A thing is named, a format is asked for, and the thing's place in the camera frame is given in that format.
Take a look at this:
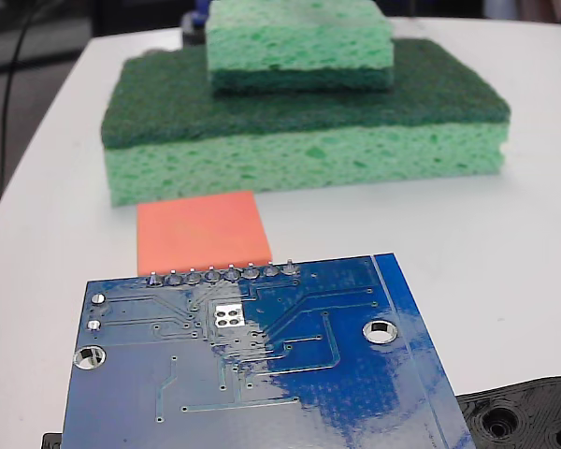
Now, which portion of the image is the thin black cable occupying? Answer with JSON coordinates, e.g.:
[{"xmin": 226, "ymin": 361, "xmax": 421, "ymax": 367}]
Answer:
[{"xmin": 0, "ymin": 0, "xmax": 46, "ymax": 200}]

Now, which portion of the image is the large green scrub sponge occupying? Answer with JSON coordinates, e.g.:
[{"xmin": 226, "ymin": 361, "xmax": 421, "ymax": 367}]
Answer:
[{"xmin": 100, "ymin": 36, "xmax": 512, "ymax": 209}]

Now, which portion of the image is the small green scrub sponge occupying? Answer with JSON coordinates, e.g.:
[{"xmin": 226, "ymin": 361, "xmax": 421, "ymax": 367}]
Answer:
[{"xmin": 205, "ymin": 0, "xmax": 396, "ymax": 94}]

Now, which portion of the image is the orange flat square block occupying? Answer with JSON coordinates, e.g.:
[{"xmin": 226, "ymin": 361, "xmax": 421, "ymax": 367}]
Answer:
[{"xmin": 136, "ymin": 190, "xmax": 274, "ymax": 277}]

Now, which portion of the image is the blue printed circuit board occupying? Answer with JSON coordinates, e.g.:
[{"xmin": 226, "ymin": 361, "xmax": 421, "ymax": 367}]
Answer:
[{"xmin": 59, "ymin": 253, "xmax": 477, "ymax": 449}]

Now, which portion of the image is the black 3D-printed bracket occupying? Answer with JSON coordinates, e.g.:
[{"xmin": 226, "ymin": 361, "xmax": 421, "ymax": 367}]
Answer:
[{"xmin": 41, "ymin": 374, "xmax": 561, "ymax": 449}]

